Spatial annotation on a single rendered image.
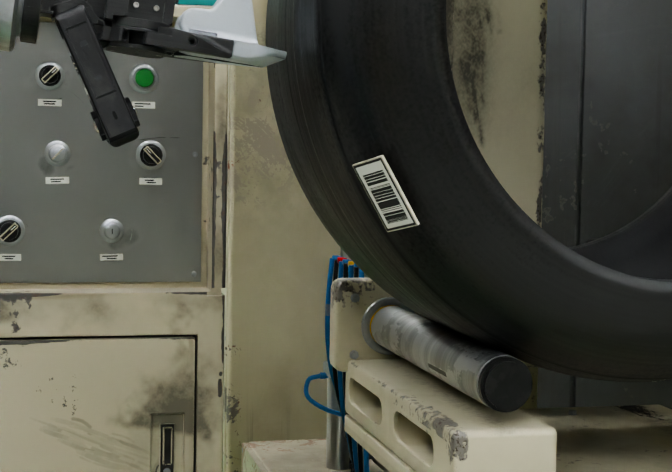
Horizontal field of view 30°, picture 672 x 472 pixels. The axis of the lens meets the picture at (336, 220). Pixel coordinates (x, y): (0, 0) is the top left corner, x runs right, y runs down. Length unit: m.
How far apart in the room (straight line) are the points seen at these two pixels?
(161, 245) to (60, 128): 0.20
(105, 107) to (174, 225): 0.68
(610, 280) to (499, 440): 0.15
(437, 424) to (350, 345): 0.30
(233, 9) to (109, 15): 0.10
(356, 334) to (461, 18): 0.36
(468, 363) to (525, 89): 0.45
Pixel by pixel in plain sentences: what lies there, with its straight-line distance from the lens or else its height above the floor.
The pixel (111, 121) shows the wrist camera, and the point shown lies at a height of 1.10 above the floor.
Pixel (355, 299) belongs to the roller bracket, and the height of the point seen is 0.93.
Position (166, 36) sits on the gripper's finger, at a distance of 0.99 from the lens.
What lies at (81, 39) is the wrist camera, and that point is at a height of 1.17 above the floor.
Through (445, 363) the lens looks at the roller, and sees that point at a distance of 1.08.
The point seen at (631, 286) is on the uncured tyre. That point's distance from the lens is 1.01.
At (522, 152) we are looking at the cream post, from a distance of 1.40.
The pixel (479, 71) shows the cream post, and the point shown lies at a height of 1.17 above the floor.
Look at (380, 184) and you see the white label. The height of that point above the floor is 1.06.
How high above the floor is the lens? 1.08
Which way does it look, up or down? 3 degrees down
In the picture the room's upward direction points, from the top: 1 degrees clockwise
